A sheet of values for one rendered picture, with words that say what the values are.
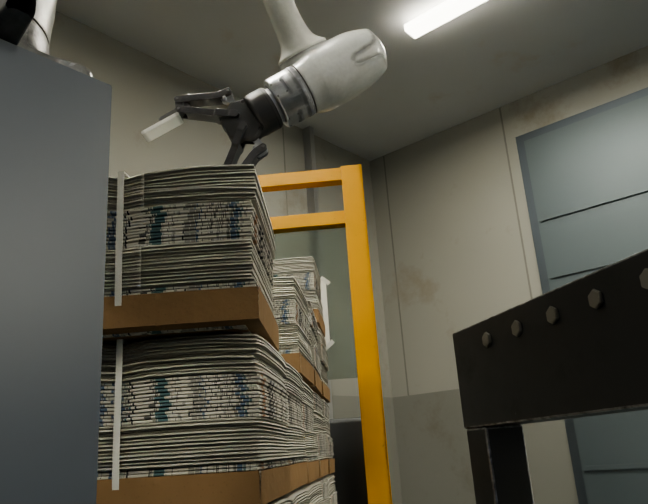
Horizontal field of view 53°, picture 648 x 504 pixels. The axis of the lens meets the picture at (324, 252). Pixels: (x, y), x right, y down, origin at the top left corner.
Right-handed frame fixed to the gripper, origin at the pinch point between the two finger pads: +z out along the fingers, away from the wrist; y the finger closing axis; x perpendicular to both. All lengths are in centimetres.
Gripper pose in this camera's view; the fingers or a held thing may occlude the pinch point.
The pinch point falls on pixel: (167, 164)
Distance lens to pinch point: 111.2
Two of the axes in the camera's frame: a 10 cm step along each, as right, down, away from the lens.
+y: 5.1, 8.1, -2.9
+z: -8.6, 5.0, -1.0
